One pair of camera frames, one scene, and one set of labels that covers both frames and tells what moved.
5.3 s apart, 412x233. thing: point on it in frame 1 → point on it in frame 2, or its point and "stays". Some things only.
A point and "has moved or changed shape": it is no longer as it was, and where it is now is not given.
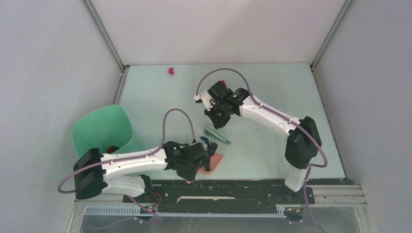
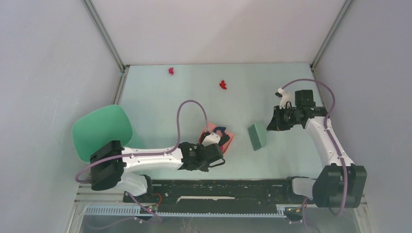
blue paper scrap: x=204 y=138 → x=221 y=128
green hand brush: x=211 y=131 → x=258 y=134
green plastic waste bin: x=109 y=126 stays
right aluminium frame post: x=334 y=24 stays
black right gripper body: x=217 y=114 → x=285 y=118
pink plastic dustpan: x=214 y=159 has moved or changed shape
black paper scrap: x=212 y=149 has moved or changed shape
